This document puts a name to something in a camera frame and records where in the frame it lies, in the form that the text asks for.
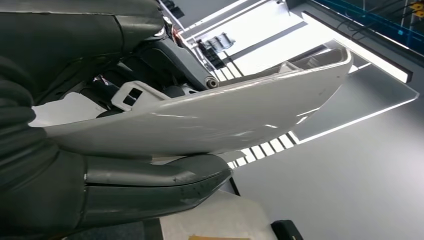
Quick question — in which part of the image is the suspended ceiling light panel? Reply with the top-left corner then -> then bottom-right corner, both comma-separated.
291,64 -> 420,145

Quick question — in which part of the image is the white desk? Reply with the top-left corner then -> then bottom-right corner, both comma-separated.
158,190 -> 279,240

